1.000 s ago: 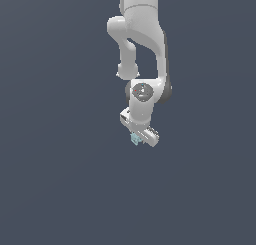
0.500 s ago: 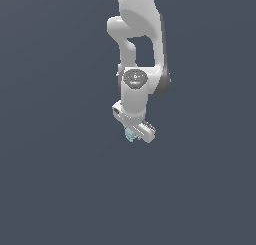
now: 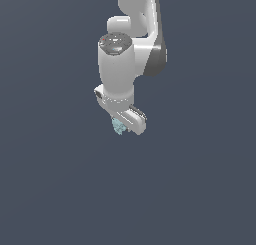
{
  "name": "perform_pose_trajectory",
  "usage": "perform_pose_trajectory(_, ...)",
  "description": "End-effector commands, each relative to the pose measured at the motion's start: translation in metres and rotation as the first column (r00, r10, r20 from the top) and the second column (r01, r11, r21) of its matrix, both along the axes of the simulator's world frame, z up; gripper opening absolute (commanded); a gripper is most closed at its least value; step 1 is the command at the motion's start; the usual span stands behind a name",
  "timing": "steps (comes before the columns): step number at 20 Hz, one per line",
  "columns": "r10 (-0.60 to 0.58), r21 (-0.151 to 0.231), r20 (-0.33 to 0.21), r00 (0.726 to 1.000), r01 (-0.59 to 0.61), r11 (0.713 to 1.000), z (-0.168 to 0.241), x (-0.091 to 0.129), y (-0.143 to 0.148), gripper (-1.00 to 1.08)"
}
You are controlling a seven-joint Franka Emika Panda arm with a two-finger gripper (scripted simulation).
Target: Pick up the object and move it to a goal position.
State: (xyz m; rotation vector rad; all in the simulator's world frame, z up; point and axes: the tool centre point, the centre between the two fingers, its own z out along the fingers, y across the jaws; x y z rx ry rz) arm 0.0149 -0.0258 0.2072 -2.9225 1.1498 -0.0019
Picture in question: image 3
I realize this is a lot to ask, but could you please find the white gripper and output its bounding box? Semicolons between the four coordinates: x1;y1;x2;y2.
93;84;148;136

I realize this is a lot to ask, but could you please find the small pale teal object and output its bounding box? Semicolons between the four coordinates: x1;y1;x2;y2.
111;117;129;136

